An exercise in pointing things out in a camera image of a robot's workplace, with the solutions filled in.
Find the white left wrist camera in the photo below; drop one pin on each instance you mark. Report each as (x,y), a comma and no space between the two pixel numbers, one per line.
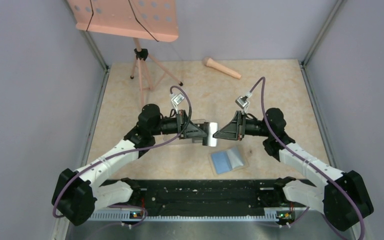
(176,99)

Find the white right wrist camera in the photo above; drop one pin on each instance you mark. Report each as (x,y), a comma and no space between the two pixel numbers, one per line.
(243,102)

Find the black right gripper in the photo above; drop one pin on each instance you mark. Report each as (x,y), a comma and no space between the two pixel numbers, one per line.
(235,130)

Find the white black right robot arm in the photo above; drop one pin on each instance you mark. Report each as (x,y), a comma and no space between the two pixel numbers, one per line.
(340,196)

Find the pink microphone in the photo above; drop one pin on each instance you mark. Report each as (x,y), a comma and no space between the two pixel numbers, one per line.
(209,62)

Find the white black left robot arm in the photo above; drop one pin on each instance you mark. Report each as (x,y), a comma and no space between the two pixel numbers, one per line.
(81,192)

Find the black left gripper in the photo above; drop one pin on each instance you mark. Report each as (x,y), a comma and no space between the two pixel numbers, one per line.
(192,131)

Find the pink music stand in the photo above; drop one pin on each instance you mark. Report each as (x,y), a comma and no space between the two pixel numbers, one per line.
(137,19)

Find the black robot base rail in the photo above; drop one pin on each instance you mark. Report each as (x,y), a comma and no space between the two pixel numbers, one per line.
(206,198)

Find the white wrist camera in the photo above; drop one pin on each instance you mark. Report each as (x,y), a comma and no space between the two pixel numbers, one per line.
(176,99)
(243,102)

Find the beige leather card holder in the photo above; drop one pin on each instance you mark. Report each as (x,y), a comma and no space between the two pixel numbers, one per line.
(245,160)

